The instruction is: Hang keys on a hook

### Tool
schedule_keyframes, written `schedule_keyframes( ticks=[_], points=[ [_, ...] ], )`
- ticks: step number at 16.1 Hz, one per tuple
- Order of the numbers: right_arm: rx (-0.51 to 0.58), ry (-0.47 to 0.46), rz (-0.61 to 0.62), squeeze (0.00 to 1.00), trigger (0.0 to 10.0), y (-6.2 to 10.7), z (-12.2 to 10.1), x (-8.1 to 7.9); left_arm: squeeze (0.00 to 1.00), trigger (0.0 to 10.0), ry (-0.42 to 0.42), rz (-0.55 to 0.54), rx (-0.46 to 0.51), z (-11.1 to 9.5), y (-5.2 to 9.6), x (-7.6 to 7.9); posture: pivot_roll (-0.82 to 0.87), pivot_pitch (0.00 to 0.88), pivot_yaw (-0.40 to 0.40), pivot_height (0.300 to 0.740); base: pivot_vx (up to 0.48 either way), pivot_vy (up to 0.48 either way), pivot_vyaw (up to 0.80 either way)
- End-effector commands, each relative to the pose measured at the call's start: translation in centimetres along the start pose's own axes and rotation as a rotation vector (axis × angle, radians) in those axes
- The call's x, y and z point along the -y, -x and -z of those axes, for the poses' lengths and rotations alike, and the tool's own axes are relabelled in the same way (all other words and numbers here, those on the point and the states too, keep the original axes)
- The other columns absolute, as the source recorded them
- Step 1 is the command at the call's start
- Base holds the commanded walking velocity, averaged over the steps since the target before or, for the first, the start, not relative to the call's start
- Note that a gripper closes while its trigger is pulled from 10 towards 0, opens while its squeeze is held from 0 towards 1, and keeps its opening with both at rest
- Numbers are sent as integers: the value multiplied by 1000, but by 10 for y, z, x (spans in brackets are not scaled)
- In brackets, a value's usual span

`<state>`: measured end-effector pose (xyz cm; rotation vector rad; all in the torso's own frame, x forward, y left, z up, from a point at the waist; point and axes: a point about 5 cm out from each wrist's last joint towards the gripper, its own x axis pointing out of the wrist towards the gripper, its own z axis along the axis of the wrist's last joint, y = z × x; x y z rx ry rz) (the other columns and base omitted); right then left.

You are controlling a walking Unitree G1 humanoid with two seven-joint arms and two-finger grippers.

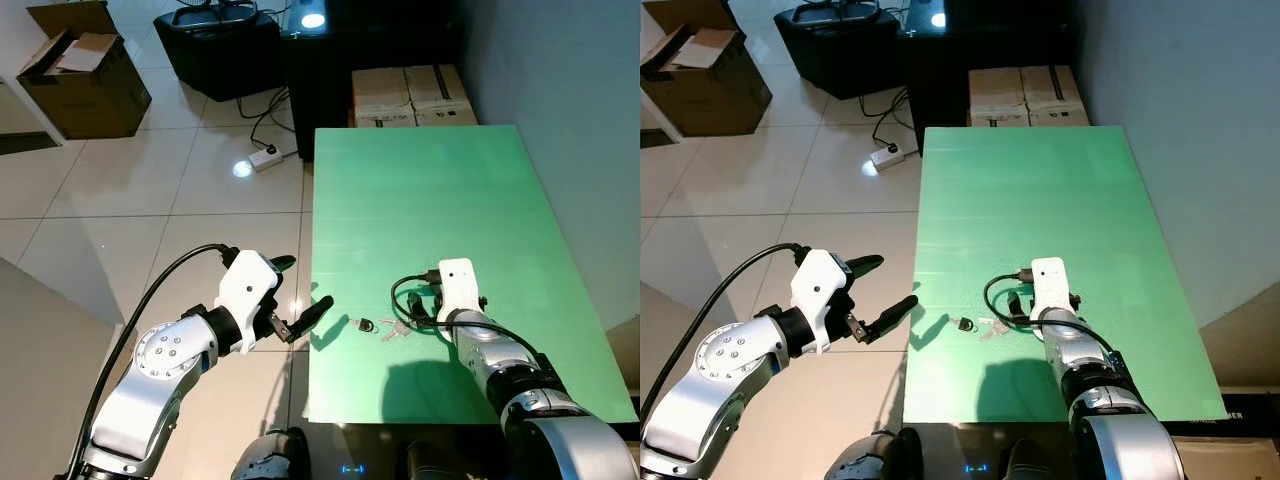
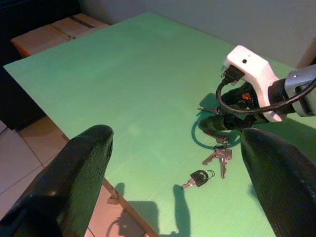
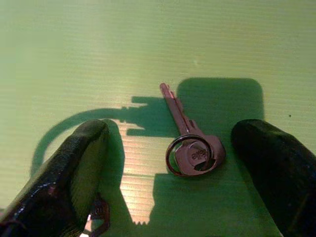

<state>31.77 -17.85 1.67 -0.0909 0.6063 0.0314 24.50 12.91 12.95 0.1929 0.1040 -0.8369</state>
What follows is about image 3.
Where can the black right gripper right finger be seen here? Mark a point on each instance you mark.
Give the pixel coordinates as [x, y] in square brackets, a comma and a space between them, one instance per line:
[279, 168]

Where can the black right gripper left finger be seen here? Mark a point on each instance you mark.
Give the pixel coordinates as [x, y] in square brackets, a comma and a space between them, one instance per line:
[56, 177]

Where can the silver metal key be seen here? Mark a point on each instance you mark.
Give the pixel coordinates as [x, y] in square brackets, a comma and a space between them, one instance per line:
[195, 148]

